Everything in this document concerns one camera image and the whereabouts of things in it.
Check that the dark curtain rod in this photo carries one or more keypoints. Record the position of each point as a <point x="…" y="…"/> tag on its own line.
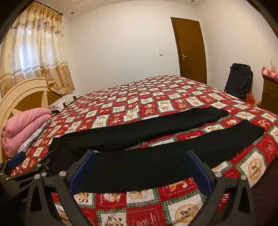
<point x="57" y="11"/>

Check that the beige patterned curtain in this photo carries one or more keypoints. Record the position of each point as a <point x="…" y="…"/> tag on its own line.
<point x="39" y="54"/>

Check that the red checked cloth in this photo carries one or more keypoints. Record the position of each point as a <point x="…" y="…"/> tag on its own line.
<point x="270" y="73"/>

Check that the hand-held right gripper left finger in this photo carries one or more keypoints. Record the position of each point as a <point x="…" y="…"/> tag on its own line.
<point x="81" y="171"/>

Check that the brown wooden door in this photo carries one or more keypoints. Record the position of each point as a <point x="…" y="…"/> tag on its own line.
<point x="191" y="47"/>

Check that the red checked printed bedspread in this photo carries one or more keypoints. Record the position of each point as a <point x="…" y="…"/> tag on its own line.
<point x="152" y="97"/>

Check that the cream and brown headboard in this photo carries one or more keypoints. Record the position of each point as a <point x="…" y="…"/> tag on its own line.
<point x="21" y="89"/>

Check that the black pants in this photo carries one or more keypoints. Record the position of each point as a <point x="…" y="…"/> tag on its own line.
<point x="139" y="134"/>

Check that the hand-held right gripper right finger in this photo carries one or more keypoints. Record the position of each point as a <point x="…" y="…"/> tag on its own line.
<point x="198" y="173"/>

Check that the folded pink quilt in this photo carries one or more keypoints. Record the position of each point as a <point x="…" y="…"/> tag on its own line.
<point x="23" y="126"/>

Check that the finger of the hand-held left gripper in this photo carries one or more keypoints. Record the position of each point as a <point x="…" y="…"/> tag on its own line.
<point x="17" y="159"/>
<point x="41" y="169"/>

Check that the black folding chair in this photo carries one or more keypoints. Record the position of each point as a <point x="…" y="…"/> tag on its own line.
<point x="237" y="80"/>

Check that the brown wooden cabinet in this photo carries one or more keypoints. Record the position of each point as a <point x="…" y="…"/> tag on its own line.
<point x="270" y="93"/>

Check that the red plastic bag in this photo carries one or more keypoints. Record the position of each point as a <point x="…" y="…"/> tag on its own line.
<point x="250" y="98"/>

